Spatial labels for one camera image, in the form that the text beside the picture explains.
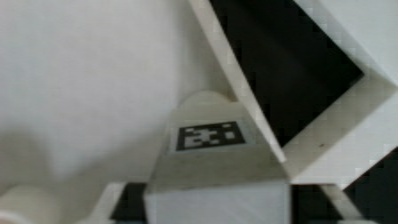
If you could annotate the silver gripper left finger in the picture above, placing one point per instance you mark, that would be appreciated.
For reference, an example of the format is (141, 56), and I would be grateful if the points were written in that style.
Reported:
(119, 206)

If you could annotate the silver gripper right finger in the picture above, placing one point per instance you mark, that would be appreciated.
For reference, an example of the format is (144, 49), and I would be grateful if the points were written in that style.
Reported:
(322, 206)

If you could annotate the white leg block with tag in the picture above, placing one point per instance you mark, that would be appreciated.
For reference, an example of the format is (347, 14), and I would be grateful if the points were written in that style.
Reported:
(219, 183)

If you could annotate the white square tabletop tray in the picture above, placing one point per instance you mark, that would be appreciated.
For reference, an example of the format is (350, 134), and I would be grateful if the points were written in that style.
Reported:
(105, 60)

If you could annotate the white right fence rail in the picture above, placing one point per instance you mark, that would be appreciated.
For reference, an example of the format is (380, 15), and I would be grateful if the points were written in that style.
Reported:
(352, 135)

